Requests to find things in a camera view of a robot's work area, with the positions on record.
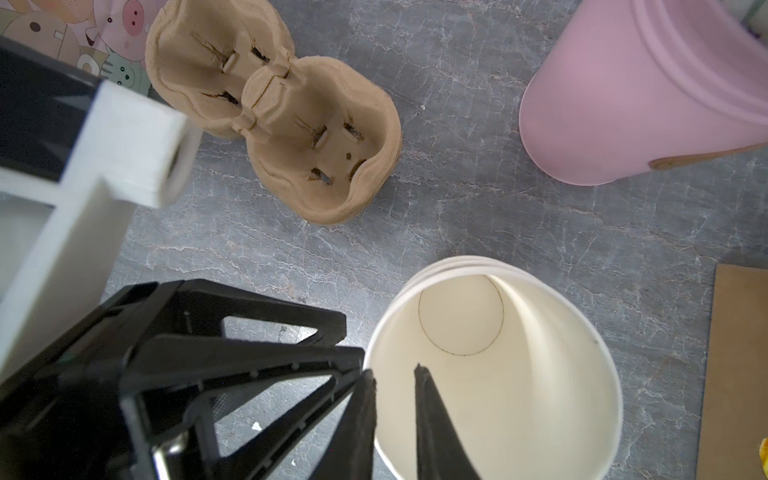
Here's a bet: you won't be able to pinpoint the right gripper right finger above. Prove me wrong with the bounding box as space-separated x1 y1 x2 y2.
414 365 479 479

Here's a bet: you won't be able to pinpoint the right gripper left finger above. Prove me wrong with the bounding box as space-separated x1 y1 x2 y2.
310 369 377 479

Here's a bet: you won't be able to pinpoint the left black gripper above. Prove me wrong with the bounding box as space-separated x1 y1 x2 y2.
1 279 364 479

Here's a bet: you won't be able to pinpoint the stacked green paper cups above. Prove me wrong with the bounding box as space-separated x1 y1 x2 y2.
364 256 623 479

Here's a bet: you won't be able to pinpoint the brown pulp cup carrier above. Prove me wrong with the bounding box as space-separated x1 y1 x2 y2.
146 1 402 225

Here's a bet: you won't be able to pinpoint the brown cardboard tray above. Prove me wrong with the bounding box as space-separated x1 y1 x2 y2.
696 264 767 479

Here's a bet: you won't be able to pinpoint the white cartoon paper gift bag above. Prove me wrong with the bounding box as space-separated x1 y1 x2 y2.
1 0 165 96

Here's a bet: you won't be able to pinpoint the pink cup holder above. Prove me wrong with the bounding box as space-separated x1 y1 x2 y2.
519 0 767 186

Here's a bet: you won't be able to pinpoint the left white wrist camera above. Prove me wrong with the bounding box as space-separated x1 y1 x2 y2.
0 35 202 385

